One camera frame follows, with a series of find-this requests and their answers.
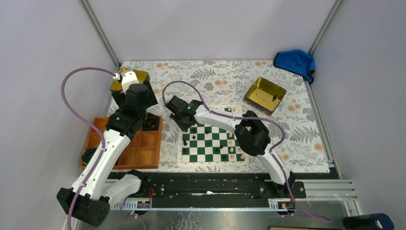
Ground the gold tin with chess pieces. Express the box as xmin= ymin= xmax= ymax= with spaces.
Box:
xmin=243 ymin=77 xmax=287 ymax=115

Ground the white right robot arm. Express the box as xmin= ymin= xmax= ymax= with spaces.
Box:
xmin=164 ymin=96 xmax=295 ymax=197

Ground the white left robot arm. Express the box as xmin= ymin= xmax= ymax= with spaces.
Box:
xmin=56 ymin=67 xmax=158 ymax=230

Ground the green white chess board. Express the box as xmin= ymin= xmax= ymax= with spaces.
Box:
xmin=177 ymin=124 xmax=249 ymax=167

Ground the orange compartment tray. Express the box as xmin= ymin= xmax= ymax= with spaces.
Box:
xmin=80 ymin=116 xmax=163 ymax=170

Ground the empty gold tin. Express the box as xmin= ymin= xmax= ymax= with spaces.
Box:
xmin=110 ymin=68 xmax=149 ymax=93

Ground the floral table mat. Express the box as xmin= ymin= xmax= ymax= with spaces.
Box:
xmin=122 ymin=60 xmax=330 ymax=174

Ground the blue cloth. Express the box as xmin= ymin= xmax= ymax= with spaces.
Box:
xmin=273 ymin=49 xmax=316 ymax=84

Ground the black cylinder bottom right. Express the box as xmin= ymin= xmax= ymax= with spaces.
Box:
xmin=343 ymin=213 xmax=395 ymax=230

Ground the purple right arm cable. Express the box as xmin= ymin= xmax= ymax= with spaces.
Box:
xmin=161 ymin=80 xmax=333 ymax=223

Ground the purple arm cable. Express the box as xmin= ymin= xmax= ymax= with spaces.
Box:
xmin=161 ymin=80 xmax=333 ymax=223
xmin=61 ymin=67 xmax=121 ymax=230

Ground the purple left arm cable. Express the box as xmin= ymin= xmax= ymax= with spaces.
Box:
xmin=61 ymin=67 xmax=121 ymax=230

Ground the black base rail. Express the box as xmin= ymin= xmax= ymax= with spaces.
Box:
xmin=130 ymin=172 xmax=306 ymax=199

